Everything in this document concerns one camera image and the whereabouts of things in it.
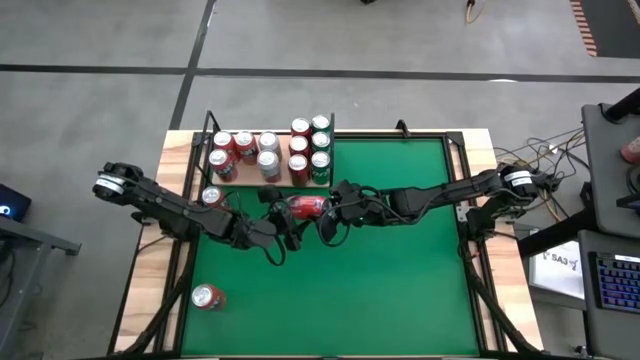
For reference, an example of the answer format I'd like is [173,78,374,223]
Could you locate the black frame rod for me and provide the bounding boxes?
[193,108,222,151]

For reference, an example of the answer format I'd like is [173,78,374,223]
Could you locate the red Star Wars Coca-Cola can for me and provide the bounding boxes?
[288,153,311,187]

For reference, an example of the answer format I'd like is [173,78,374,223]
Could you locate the red soda can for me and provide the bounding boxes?
[190,282,227,312]

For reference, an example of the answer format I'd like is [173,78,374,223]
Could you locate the grey desk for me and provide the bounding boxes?
[576,228,640,360]

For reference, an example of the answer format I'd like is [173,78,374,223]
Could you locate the black device blue light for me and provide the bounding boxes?
[0,183,33,223]

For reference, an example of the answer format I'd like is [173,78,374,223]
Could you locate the grey metal stand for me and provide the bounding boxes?
[0,214,83,360]

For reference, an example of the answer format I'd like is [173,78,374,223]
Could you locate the red Coca-Cola can black script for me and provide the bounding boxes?
[291,117,312,139]

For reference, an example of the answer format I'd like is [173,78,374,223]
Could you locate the black aluminium table frame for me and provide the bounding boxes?
[154,129,506,359]

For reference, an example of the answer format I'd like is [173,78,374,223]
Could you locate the tangled cables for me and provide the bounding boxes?
[492,127,594,224]

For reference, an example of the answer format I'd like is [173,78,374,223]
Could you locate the green table mat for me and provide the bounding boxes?
[180,137,480,357]

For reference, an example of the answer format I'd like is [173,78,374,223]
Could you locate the backlit keyboard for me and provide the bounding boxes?
[588,250,640,316]

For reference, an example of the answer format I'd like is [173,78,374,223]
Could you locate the black cable sleeve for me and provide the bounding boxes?
[119,234,199,357]
[457,239,544,357]

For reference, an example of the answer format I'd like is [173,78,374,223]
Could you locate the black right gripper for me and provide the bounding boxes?
[316,179,401,247]

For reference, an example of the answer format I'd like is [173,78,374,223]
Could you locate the black desk support beam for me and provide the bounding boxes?
[517,207,599,257]

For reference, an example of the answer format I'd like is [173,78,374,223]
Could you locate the white pink soda can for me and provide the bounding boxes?
[258,130,282,156]
[256,149,282,184]
[619,136,640,166]

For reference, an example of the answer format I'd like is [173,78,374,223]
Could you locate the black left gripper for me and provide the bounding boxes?
[232,185,314,252]

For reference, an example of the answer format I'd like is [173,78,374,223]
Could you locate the yellow cable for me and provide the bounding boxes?
[464,0,490,25]

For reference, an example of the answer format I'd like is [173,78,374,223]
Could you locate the white SA3 sign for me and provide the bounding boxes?
[528,238,587,302]

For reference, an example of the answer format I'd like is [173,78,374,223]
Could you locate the grey side table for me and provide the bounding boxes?
[580,101,640,240]

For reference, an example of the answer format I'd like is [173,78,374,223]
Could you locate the red Fanta strawberry can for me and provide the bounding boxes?
[233,130,259,165]
[208,148,239,183]
[201,185,226,209]
[286,194,331,221]
[213,130,237,154]

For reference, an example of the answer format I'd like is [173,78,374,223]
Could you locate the light wooden shelf board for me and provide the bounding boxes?
[209,131,334,190]

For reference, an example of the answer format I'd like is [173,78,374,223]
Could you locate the black floor mat orange stripe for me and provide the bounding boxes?
[568,0,640,58]

